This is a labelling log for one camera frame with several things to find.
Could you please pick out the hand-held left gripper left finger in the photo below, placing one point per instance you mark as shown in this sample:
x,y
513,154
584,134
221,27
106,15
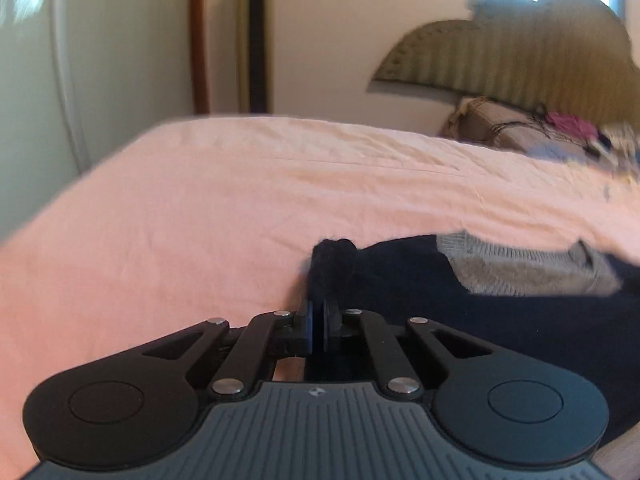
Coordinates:
x,y
311,327

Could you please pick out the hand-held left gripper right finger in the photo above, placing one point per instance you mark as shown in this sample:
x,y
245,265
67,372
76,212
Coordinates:
x,y
325,327

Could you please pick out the navy knit garment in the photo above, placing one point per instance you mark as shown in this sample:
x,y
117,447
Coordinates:
x,y
450,330

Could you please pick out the grey knit sweater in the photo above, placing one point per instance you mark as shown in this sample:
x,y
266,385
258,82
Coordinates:
x,y
520,270

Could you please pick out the pile of clothes and pillows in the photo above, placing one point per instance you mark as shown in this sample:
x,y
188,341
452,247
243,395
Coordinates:
x,y
505,127

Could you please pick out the bed with pink sheet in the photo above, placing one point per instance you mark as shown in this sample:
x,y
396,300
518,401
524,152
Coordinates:
x,y
175,220

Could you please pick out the tall standing air conditioner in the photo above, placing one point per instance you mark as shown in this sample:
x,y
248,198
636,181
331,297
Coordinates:
x,y
255,35

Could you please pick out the curved padded headboard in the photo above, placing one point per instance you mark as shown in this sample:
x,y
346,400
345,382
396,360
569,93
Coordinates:
x,y
500,60

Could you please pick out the white wardrobe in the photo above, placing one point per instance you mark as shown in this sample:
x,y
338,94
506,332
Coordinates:
x,y
75,60

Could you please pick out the brown wooden door frame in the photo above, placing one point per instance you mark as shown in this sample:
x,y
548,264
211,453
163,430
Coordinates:
x,y
198,35

